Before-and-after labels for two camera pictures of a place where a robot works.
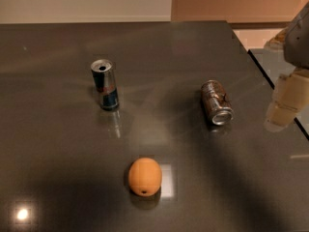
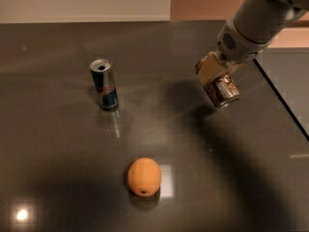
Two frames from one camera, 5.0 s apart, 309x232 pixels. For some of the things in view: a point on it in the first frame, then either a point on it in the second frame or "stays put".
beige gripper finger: [291, 97] to [211, 66]
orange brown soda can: [216, 103] to [223, 90]
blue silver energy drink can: [103, 81] stays put
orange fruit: [145, 177] stays put
